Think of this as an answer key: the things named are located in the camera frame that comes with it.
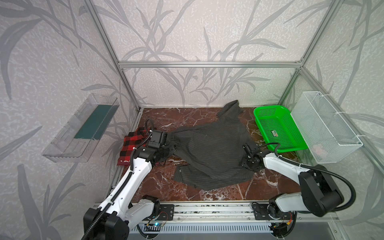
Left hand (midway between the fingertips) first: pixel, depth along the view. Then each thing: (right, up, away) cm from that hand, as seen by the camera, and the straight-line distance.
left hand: (176, 144), depth 80 cm
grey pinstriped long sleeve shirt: (+19, -9, +14) cm, 25 cm away
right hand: (+40, -12, +11) cm, 43 cm away
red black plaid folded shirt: (-30, 0, +12) cm, 33 cm away
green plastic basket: (+70, +9, +29) cm, 76 cm away
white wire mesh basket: (+68, +6, -18) cm, 70 cm away
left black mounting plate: (-3, -32, -8) cm, 33 cm away
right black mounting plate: (+43, -33, -7) cm, 55 cm away
